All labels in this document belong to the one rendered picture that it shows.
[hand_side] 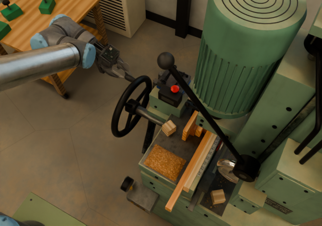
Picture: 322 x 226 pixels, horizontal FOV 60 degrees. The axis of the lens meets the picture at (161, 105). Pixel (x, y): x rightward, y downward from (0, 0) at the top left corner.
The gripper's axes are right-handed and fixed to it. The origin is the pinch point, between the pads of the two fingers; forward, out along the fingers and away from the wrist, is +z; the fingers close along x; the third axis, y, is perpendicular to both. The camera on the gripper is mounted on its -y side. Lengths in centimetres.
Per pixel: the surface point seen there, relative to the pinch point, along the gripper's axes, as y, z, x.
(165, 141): 11.3, 25.3, -18.1
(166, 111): 9.4, 20.0, -7.2
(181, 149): 13.6, 31.6, -17.8
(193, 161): 19.4, 35.9, -21.1
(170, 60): 61, 10, -23
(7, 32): -68, -85, 9
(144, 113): -0.8, 14.1, -9.0
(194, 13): -68, 3, 116
